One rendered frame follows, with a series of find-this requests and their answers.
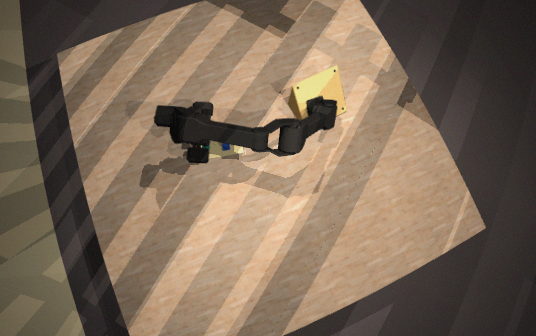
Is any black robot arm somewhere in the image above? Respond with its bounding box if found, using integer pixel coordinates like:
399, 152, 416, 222
154, 95, 338, 157

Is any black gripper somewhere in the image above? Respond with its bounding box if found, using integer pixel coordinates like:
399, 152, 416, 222
186, 101, 214, 163

